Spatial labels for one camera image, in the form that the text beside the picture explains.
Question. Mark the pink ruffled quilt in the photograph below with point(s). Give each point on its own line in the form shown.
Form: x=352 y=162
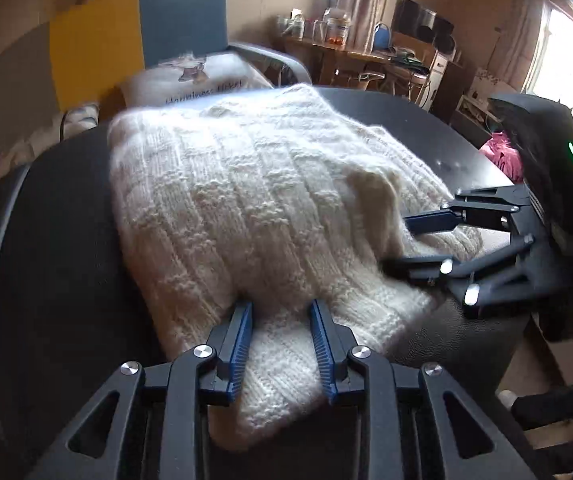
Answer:
x=501 y=155

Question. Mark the white round fan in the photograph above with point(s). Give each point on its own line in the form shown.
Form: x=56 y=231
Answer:
x=444 y=42

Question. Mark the black television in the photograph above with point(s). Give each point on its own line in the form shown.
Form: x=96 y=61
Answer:
x=416 y=17

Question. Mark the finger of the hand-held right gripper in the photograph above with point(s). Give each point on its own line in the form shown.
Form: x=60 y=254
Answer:
x=431 y=220
x=416 y=266

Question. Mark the grey yellow blue sofa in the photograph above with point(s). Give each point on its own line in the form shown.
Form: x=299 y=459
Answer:
x=96 y=45

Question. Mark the white triangle print pillow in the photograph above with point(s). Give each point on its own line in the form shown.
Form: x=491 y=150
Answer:
x=41 y=140

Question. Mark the black padded table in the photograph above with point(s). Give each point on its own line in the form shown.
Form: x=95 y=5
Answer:
x=56 y=260

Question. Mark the cream knitted sweater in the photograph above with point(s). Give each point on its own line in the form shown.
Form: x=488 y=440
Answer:
x=246 y=200

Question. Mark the bright window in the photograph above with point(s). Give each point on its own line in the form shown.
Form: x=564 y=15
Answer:
x=561 y=60

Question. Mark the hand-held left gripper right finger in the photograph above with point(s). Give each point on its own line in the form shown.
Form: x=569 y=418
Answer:
x=324 y=350

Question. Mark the small oranges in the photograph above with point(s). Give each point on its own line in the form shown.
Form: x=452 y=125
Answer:
x=336 y=40

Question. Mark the folding stool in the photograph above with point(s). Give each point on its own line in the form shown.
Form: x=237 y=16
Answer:
x=401 y=75

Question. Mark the white cabinet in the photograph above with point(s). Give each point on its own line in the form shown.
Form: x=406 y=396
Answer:
x=436 y=75

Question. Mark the small white dresser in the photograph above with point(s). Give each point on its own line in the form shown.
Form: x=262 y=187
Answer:
x=476 y=100

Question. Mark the person's dark trouser leg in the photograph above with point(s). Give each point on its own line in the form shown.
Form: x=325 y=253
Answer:
x=556 y=400

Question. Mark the wooden desk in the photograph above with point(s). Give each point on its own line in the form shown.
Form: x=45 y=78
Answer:
x=341 y=52

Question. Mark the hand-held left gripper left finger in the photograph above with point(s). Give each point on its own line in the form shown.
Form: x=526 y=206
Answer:
x=241 y=350

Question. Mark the group of storage jars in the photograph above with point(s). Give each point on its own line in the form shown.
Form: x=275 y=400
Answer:
x=316 y=27

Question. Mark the grey deer print pillow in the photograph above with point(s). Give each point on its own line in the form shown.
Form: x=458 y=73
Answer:
x=206 y=77

